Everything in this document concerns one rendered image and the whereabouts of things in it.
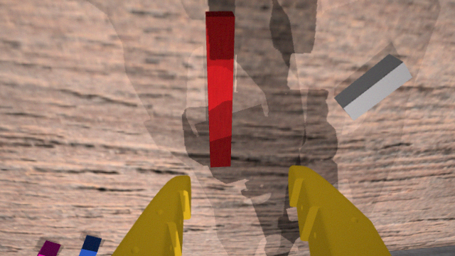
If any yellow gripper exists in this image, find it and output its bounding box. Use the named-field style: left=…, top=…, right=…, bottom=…
left=112, top=165, right=392, bottom=256

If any blue cube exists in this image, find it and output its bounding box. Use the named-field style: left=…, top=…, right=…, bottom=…
left=79, top=235, right=102, bottom=256

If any magenta rectangular block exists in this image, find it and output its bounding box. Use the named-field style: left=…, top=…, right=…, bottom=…
left=37, top=240, right=61, bottom=256

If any red rod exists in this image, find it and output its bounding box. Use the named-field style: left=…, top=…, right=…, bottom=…
left=205, top=11, right=235, bottom=167

